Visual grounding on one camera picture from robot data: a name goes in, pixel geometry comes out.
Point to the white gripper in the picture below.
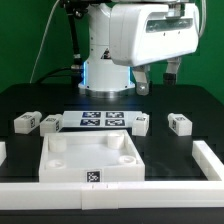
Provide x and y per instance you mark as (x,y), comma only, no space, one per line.
(140,34)

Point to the white square tabletop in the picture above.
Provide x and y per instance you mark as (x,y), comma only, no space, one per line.
(90,156)

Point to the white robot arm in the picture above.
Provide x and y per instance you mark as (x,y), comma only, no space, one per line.
(101,77)

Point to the white tag sheet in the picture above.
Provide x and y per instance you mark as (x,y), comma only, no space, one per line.
(99,119)

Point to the white U-shaped fence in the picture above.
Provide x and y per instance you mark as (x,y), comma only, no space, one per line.
(147,194)

